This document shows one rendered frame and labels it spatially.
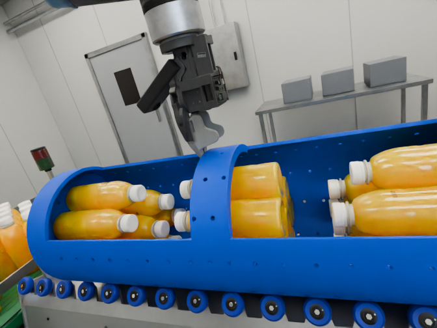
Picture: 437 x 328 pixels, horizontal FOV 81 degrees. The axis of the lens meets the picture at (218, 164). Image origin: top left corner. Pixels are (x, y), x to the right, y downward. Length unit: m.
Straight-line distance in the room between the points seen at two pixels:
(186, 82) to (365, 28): 3.40
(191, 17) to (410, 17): 3.50
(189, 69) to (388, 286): 0.42
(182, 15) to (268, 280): 0.41
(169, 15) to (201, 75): 0.10
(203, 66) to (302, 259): 0.33
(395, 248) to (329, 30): 3.43
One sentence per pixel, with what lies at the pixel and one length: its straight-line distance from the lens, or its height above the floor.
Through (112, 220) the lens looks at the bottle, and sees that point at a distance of 0.60.
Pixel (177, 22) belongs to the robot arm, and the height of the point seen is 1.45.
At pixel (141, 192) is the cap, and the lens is 0.62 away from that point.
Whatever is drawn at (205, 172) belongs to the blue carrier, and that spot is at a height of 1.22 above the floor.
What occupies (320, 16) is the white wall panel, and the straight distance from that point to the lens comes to 3.71.
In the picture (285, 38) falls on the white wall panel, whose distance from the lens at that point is 3.71.
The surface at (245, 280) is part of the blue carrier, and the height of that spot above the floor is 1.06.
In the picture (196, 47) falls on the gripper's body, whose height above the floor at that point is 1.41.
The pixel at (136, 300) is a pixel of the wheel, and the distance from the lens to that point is 0.65.
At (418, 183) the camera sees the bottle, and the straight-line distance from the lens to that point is 0.48.
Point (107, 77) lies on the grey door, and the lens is 4.85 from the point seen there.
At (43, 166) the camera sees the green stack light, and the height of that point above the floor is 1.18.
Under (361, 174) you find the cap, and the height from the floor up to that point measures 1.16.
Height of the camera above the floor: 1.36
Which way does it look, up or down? 19 degrees down
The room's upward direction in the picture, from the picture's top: 15 degrees counter-clockwise
